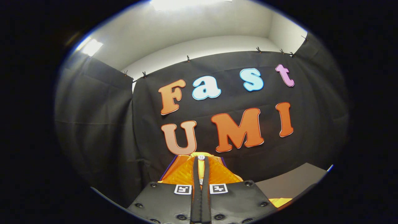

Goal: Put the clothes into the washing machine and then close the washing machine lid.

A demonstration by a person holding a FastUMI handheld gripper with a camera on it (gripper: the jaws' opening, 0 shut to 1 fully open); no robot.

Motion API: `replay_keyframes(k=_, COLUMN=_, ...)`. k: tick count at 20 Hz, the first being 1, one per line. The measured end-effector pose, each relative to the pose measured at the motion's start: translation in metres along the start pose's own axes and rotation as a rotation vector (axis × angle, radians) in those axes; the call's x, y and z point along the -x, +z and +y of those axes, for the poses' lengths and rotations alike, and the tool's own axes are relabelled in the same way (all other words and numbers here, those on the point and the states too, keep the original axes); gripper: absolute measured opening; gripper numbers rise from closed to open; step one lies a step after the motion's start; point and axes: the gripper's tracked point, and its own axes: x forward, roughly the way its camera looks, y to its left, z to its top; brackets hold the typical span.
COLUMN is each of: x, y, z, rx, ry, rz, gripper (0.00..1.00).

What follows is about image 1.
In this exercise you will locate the black backdrop cloth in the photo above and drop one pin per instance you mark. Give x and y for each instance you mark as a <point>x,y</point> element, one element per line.
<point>99,124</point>

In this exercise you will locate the grey box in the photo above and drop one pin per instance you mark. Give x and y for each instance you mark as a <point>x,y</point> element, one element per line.
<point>292,183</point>

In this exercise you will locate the row of black cloth clips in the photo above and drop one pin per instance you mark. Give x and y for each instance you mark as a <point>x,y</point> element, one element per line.
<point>188,58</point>

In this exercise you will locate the yellow polo shirt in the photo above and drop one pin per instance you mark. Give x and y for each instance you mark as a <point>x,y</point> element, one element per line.
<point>279,202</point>

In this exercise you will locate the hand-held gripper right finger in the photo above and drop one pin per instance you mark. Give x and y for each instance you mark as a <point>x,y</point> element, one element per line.
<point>206,202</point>

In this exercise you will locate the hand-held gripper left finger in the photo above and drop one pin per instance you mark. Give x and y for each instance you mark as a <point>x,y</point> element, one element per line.
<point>196,202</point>

